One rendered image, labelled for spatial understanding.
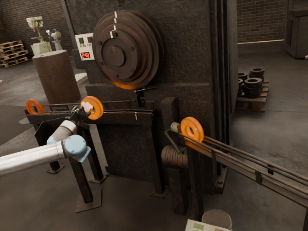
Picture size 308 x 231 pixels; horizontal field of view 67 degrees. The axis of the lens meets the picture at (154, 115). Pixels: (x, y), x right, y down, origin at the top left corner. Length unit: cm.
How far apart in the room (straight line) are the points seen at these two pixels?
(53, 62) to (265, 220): 364
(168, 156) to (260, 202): 77
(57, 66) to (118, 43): 292
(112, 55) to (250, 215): 136
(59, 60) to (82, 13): 252
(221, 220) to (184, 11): 108
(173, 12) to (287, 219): 147
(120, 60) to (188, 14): 46
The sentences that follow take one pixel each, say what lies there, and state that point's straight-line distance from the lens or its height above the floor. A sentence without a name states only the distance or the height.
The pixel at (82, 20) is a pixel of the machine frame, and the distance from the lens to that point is 181.
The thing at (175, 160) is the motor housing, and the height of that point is 48.
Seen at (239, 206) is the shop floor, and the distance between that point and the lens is 185.
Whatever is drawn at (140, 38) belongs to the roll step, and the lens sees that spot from 137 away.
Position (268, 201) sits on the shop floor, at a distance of 191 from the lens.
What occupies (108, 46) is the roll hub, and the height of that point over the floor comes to 118.
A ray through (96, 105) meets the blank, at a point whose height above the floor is 85.
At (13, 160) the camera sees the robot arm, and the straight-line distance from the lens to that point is 120.
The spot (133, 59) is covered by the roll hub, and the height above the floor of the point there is 109.
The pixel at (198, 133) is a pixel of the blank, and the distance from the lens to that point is 123.
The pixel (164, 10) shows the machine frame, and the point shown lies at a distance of 149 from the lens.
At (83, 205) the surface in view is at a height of 1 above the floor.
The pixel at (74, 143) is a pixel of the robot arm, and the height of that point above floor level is 82.
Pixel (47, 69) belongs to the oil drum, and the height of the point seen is 67.
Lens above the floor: 134
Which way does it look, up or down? 25 degrees down
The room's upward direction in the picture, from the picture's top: 9 degrees counter-clockwise
